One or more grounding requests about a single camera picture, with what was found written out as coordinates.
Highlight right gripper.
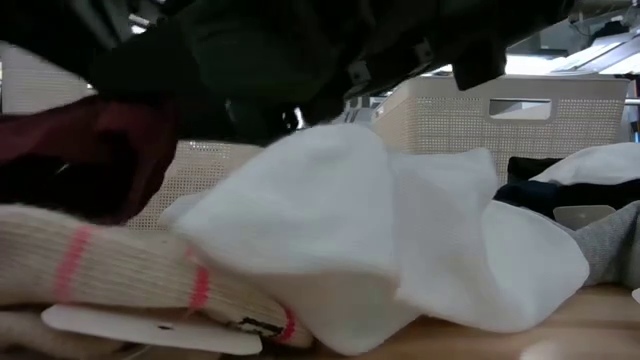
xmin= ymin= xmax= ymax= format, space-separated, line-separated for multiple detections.
xmin=92 ymin=0 xmax=451 ymax=146

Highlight dark maroon garment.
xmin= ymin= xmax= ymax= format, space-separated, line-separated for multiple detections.
xmin=0 ymin=93 xmax=182 ymax=227

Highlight white plastic storage bin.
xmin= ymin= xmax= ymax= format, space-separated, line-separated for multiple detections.
xmin=370 ymin=73 xmax=632 ymax=185
xmin=0 ymin=42 xmax=266 ymax=232

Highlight cream socks pink stripes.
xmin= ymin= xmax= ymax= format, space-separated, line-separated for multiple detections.
xmin=0 ymin=203 xmax=315 ymax=360

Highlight small white cloth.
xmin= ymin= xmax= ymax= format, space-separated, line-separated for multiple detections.
xmin=158 ymin=123 xmax=592 ymax=357

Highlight socks inside right bin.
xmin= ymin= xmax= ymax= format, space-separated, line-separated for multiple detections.
xmin=506 ymin=155 xmax=565 ymax=184

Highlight navy blue garment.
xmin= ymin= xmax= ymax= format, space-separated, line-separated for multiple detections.
xmin=492 ymin=178 xmax=640 ymax=221

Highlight long white cloth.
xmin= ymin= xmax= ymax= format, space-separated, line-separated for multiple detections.
xmin=528 ymin=142 xmax=640 ymax=187

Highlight grey sock pair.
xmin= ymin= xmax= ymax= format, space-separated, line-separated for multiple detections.
xmin=563 ymin=199 xmax=640 ymax=290

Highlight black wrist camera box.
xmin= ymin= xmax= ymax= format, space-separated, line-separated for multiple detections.
xmin=451 ymin=43 xmax=510 ymax=92

